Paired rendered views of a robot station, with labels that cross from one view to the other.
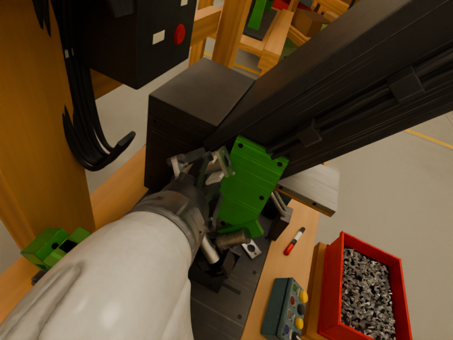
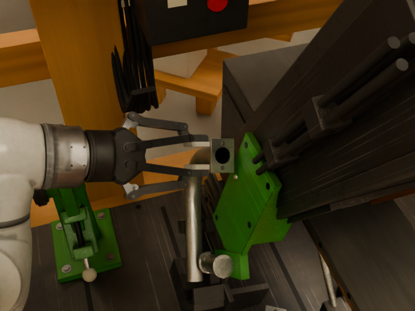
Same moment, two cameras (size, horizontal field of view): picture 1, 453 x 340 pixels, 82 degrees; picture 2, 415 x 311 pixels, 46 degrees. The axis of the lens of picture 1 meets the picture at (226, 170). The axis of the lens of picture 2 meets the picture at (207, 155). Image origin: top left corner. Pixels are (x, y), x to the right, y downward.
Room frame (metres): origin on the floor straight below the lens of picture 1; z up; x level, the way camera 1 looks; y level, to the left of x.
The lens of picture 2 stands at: (0.14, -0.46, 1.80)
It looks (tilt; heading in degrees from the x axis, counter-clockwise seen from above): 47 degrees down; 64
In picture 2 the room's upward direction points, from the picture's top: straight up
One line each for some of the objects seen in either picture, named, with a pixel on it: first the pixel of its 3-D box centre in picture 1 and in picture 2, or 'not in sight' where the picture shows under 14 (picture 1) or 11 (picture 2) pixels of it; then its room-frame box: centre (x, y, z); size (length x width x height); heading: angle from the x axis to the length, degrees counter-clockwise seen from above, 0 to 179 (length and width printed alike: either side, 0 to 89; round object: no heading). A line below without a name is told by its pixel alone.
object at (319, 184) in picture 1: (271, 163); (348, 213); (0.57, -0.11, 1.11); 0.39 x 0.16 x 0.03; 82
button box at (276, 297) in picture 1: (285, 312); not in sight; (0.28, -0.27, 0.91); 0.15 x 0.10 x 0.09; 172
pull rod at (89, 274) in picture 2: not in sight; (87, 265); (0.14, 0.09, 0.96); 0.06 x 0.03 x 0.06; 82
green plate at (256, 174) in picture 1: (248, 178); (260, 198); (0.43, -0.05, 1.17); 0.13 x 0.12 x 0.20; 172
